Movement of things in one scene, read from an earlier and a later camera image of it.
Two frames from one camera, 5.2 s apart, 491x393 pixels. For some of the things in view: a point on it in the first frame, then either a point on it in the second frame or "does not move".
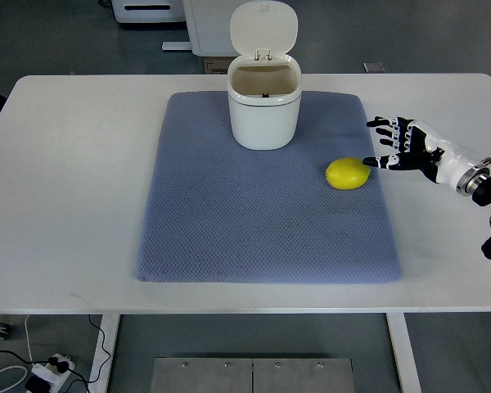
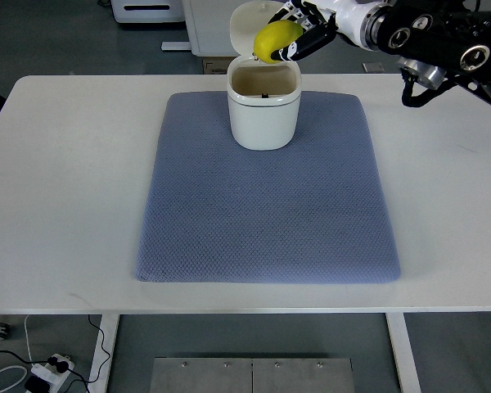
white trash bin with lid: (264, 84) does not move
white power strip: (51, 374) does not move
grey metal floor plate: (251, 375) does not move
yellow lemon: (347, 173) -> (273, 36)
